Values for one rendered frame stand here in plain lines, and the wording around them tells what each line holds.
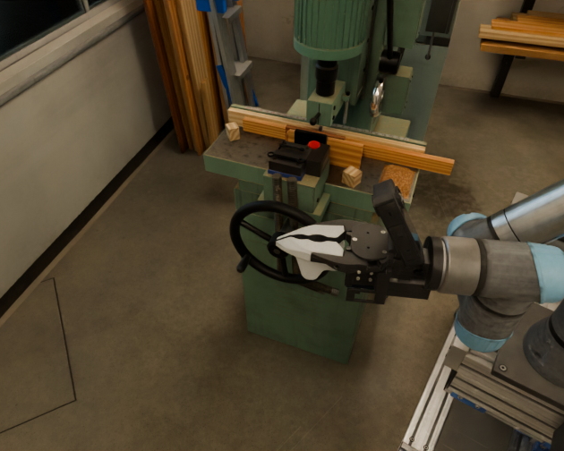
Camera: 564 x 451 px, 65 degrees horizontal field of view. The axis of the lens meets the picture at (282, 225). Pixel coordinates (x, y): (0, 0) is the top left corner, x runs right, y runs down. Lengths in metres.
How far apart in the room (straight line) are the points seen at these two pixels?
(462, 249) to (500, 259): 0.05
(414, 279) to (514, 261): 0.12
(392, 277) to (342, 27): 0.66
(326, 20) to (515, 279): 0.71
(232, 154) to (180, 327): 0.95
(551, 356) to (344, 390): 0.98
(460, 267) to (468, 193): 2.18
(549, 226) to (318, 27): 0.65
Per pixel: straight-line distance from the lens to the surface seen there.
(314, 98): 1.23
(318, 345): 1.84
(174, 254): 2.28
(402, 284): 0.61
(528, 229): 0.74
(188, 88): 2.66
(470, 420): 1.67
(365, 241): 0.58
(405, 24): 1.32
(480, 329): 0.69
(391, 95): 1.38
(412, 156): 1.28
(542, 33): 3.23
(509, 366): 1.06
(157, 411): 1.86
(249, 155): 1.30
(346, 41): 1.12
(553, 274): 0.63
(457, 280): 0.59
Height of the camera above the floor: 1.66
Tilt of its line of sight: 45 degrees down
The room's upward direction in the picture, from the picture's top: straight up
